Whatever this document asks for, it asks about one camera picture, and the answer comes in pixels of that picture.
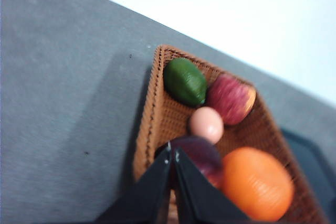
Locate dark glossy tray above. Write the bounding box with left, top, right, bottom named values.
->
left=280, top=128, right=336, bottom=224

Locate beige egg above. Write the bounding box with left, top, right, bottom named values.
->
left=190, top=106, right=224, bottom=144

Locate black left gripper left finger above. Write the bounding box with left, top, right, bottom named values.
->
left=96, top=147, right=173, bottom=224

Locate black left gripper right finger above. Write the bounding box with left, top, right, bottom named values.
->
left=174, top=148, right=253, bottom=224

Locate brown wicker basket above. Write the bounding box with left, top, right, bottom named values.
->
left=133, top=45, right=329, bottom=223

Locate orange tangerine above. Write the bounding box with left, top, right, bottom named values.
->
left=221, top=147, right=294, bottom=222

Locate dark purple plum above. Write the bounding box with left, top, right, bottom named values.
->
left=169, top=136, right=223, bottom=186

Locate green lime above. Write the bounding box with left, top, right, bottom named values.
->
left=164, top=57, right=208, bottom=106

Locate red apple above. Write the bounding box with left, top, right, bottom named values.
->
left=207, top=73, right=256, bottom=125

